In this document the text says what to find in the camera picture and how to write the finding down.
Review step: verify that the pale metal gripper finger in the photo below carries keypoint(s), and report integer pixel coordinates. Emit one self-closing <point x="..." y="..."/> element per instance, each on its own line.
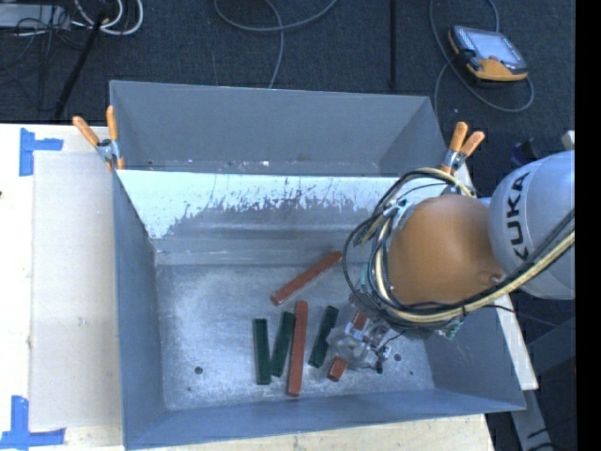
<point x="369" y="346"/>
<point x="348" y="341"/>

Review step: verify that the red-brown flat block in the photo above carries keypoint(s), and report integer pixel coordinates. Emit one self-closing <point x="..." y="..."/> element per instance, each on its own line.
<point x="337" y="369"/>
<point x="306" y="277"/>
<point x="297" y="346"/>

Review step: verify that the black cylinder on white bracket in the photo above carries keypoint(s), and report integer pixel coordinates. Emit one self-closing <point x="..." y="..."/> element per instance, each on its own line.
<point x="381" y="358"/>

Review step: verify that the grey metal bin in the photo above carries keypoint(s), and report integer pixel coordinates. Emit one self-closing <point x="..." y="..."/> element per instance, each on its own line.
<point x="225" y="327"/>

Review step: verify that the dark green flat block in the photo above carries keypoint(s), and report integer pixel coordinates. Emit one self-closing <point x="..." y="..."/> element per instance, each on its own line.
<point x="323" y="336"/>
<point x="261" y="350"/>
<point x="282" y="343"/>

